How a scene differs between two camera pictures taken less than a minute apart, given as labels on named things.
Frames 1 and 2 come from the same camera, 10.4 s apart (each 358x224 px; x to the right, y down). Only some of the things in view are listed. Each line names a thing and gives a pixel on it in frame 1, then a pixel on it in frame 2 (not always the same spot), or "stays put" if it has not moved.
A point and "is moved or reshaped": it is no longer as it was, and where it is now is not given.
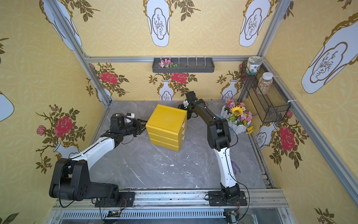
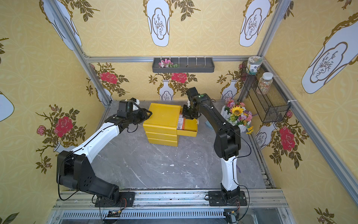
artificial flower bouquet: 238,114 stays put
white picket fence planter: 237,129 stays put
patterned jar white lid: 253,63 stays put
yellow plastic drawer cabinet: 167,127 is moved or reshaped
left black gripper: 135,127 → 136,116
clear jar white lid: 265,83 stays put
